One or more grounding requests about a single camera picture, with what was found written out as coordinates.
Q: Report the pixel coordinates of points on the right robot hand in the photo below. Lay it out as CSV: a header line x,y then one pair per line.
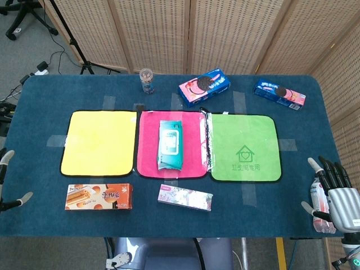
x,y
341,202

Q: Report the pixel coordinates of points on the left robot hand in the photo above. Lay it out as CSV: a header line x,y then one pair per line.
x,y
5,180

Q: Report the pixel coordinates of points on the teal wet wipes pack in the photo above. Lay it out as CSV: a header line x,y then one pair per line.
x,y
170,145

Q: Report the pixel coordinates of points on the orange wafer roll box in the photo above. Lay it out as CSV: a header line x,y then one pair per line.
x,y
98,197

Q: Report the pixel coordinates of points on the small oreo cookie box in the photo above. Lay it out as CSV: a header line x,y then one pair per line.
x,y
278,94

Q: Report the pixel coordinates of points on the floral pink slim box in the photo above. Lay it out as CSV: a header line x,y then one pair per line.
x,y
185,197

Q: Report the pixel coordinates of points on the large oreo cookie box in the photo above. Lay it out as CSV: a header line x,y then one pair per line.
x,y
204,85

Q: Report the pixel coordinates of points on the blue table cover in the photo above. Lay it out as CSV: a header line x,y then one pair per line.
x,y
42,92

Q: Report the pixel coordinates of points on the yellow cloth mat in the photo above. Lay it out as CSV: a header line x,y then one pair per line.
x,y
98,143

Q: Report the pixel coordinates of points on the green cloth mat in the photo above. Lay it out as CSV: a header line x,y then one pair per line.
x,y
244,147

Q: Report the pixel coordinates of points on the white power strip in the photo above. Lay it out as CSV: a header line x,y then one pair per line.
x,y
41,70

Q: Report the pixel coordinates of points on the black tripod stand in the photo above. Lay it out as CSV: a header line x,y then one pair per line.
x,y
76,39

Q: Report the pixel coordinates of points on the pink cloth mat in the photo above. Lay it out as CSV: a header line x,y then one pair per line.
x,y
194,146

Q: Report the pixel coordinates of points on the black office chair base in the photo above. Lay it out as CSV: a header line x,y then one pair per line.
x,y
25,17

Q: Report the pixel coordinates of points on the clear snack jar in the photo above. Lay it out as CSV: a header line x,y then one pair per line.
x,y
147,81

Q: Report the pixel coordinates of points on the robot torso base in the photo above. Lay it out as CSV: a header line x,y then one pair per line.
x,y
168,253

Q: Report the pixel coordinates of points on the wicker folding screen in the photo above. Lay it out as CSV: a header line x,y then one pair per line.
x,y
213,36

